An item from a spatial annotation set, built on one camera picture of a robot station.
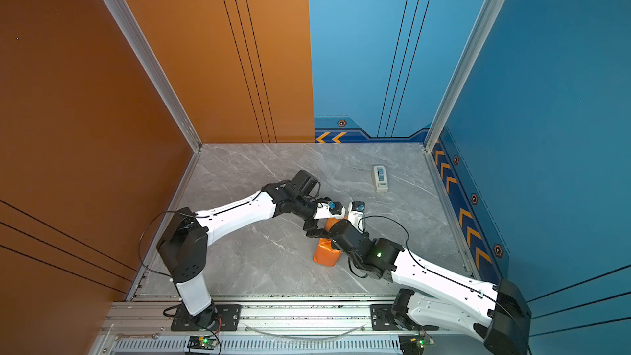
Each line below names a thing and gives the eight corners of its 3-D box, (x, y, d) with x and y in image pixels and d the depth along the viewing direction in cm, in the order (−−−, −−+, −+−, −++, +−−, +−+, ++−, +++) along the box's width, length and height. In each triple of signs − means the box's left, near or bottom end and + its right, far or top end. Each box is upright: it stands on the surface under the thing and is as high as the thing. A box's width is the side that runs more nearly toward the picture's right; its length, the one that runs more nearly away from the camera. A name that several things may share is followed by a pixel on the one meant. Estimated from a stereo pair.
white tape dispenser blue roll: (375, 192, 105) (377, 186, 101) (372, 172, 112) (374, 165, 108) (387, 192, 105) (389, 186, 101) (383, 172, 112) (385, 165, 108)
